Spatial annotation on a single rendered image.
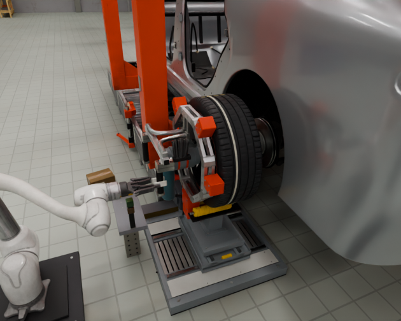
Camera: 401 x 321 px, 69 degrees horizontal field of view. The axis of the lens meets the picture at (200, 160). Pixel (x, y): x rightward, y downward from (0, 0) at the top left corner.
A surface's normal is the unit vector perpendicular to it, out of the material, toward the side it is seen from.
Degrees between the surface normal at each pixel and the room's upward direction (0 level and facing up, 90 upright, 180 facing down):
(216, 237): 0
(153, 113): 90
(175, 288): 0
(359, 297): 0
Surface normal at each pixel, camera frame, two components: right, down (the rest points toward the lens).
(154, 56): 0.37, 0.49
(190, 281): 0.03, -0.85
